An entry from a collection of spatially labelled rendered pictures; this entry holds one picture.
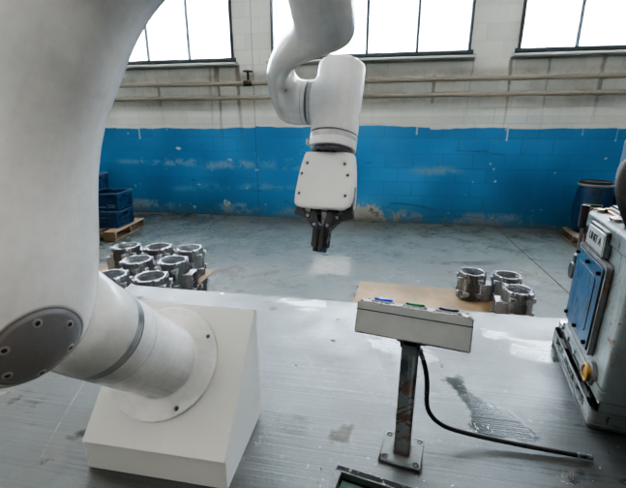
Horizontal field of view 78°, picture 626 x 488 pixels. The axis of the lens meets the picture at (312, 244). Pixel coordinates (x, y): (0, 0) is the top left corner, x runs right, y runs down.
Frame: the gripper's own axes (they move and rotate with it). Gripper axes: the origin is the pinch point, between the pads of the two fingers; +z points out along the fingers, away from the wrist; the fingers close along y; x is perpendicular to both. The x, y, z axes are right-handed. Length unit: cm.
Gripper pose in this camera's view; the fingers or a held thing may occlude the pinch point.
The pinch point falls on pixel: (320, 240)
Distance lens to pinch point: 67.0
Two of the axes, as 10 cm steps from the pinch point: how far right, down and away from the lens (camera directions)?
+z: -1.2, 9.9, -0.5
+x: 3.4, 0.9, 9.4
